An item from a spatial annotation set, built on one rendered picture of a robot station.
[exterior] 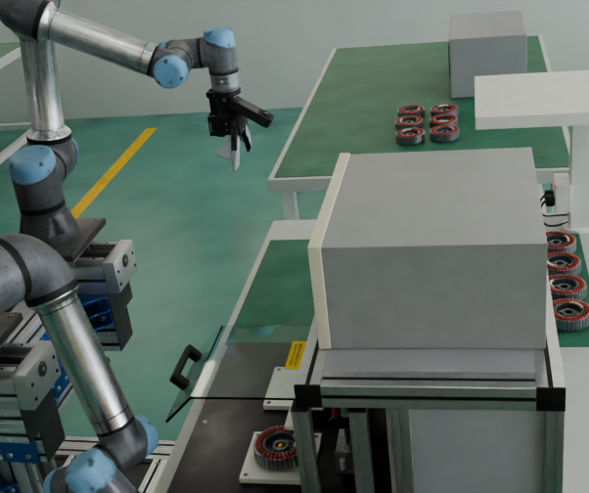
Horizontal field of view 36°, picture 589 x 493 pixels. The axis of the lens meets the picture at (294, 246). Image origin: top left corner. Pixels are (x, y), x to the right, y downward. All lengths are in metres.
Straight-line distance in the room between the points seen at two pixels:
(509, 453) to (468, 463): 0.07
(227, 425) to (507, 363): 0.73
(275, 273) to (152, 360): 1.23
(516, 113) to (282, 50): 4.20
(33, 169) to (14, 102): 4.96
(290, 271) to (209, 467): 0.89
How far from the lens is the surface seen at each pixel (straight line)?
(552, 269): 2.55
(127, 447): 1.70
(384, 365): 1.57
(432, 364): 1.57
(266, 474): 1.89
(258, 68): 6.57
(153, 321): 4.07
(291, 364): 1.69
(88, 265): 2.40
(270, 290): 2.59
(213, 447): 2.00
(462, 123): 3.75
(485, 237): 1.53
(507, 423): 1.57
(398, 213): 1.62
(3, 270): 1.56
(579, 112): 2.44
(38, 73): 2.42
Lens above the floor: 2.00
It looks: 26 degrees down
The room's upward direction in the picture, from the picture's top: 7 degrees counter-clockwise
